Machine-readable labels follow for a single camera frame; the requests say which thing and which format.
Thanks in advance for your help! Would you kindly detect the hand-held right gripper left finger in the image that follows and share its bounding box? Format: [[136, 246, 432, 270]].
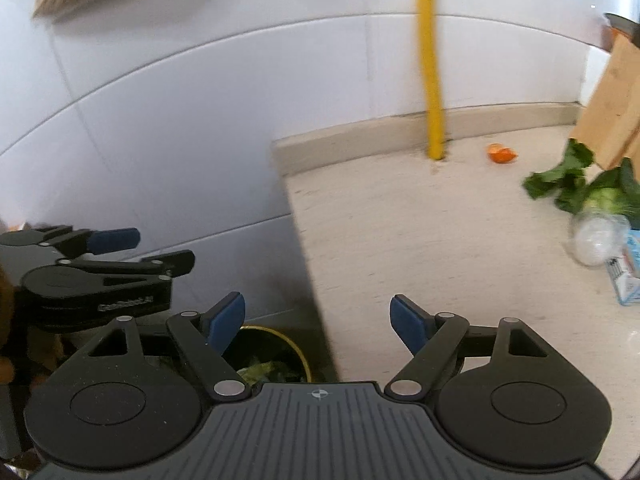
[[75, 291, 251, 403]]

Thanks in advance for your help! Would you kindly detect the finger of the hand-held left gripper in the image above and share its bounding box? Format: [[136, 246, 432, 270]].
[[56, 250, 196, 280], [40, 226, 141, 260]]

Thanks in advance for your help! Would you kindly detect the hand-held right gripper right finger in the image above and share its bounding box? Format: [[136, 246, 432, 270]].
[[384, 295, 563, 403]]

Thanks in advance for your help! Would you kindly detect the black trash bin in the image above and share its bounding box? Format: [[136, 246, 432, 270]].
[[220, 325, 313, 386]]

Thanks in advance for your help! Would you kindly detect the person's left hand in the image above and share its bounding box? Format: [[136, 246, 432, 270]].
[[0, 265, 21, 386]]

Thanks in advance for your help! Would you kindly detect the orange peel piece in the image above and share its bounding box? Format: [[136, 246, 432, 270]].
[[487, 143, 518, 164]]

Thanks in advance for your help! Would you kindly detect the crumpled clear plastic bag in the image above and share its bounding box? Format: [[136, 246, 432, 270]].
[[570, 210, 632, 267]]

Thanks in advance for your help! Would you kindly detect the dark green leafy vegetable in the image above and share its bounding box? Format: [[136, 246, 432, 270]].
[[522, 140, 596, 213]]

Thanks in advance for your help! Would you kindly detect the red and blue drink carton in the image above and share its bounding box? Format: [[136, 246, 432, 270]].
[[605, 230, 640, 307]]

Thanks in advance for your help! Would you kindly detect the yellow pipe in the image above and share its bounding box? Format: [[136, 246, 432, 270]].
[[414, 0, 446, 161]]

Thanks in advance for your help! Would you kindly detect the wooden knife block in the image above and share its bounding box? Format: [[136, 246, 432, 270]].
[[570, 32, 640, 171]]

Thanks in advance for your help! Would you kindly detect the dark rimmed bowl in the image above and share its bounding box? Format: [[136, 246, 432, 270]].
[[604, 12, 640, 51]]

